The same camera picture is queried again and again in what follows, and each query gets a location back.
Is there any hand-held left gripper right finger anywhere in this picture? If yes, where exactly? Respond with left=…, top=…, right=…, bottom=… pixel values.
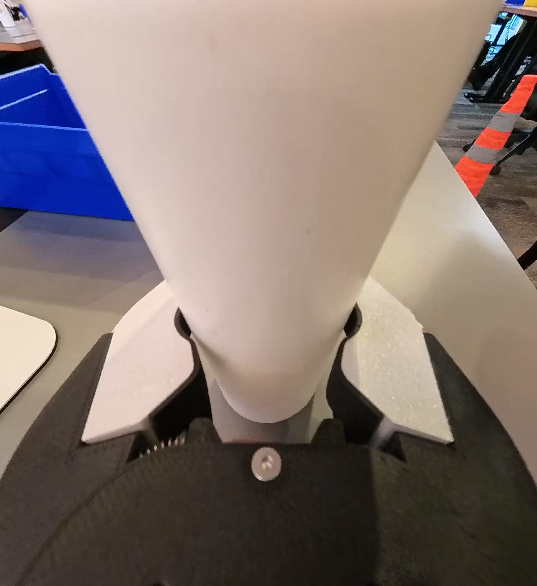
left=328, top=278, right=455, bottom=449

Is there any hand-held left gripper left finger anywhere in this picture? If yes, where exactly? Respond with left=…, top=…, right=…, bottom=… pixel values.
left=82, top=282, right=205, bottom=447

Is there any white bottle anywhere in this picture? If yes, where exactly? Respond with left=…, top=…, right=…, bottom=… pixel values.
left=21, top=0, right=506, bottom=425

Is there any blue plastic bin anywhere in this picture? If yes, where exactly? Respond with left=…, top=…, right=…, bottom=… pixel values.
left=0, top=64, right=134, bottom=222

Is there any orange traffic cone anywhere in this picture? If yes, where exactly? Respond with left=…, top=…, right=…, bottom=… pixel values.
left=456, top=74, right=537, bottom=198

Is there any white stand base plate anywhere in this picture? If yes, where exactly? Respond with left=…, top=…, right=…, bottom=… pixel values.
left=0, top=296, right=58, bottom=439

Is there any wooden top desk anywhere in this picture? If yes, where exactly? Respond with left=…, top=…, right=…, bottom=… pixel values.
left=470, top=5, right=537, bottom=103
left=0, top=32, right=46, bottom=54

